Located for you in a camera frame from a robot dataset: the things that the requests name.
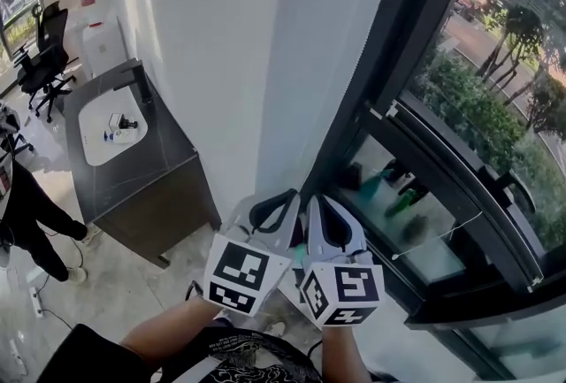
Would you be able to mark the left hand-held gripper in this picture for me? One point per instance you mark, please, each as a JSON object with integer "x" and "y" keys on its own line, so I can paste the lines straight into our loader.
{"x": 241, "y": 270}

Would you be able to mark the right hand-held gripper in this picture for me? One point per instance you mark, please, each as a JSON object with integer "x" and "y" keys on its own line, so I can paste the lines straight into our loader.
{"x": 349, "y": 288}

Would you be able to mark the white roller blind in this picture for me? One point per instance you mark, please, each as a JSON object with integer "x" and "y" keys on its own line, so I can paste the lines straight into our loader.
{"x": 318, "y": 63}

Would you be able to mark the person's right forearm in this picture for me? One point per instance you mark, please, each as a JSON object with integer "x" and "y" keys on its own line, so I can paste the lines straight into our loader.
{"x": 342, "y": 354}

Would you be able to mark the person's left forearm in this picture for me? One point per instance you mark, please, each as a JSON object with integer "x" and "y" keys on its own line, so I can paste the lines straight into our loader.
{"x": 172, "y": 332}

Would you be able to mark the black framed window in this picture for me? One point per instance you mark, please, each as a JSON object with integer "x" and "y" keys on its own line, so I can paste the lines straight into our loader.
{"x": 442, "y": 178}

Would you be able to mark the person's white shoe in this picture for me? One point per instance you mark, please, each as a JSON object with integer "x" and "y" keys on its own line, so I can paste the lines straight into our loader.
{"x": 276, "y": 329}

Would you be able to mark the dark sink cabinet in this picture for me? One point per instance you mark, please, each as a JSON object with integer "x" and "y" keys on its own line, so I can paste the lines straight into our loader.
{"x": 146, "y": 195}

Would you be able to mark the white and blue bottle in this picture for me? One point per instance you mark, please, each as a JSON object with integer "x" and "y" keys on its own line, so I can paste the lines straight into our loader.
{"x": 116, "y": 137}

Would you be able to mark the small white and black box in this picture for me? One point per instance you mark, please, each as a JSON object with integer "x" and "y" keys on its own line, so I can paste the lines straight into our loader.
{"x": 118, "y": 121}

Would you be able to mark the black faucet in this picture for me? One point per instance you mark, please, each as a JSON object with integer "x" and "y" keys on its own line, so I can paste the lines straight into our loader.
{"x": 139, "y": 82}

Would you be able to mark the person's black printed shirt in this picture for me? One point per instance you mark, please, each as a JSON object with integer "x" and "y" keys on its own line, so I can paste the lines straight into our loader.
{"x": 110, "y": 359}

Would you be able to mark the white water dispenser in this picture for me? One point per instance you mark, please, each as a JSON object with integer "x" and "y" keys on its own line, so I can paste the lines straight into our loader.
{"x": 104, "y": 54}

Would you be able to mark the white power strip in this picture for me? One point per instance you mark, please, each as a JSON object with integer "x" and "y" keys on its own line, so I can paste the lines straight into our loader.
{"x": 17, "y": 357}
{"x": 36, "y": 301}

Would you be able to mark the black office chair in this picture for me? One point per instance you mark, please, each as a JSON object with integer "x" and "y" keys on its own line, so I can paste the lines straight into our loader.
{"x": 46, "y": 58}

